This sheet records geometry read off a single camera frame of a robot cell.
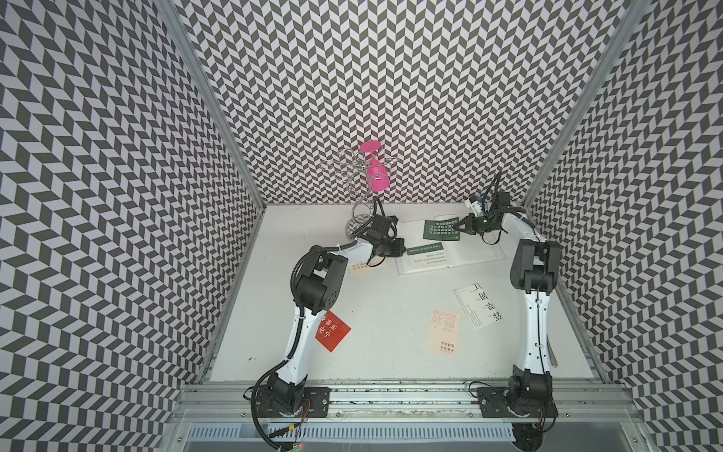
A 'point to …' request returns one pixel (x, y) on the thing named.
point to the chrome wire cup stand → (361, 172)
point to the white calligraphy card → (476, 305)
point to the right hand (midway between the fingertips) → (455, 228)
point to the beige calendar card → (361, 268)
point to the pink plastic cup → (377, 174)
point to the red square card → (331, 331)
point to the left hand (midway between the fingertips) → (404, 249)
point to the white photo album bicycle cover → (471, 250)
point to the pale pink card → (444, 333)
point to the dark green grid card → (441, 230)
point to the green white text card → (427, 256)
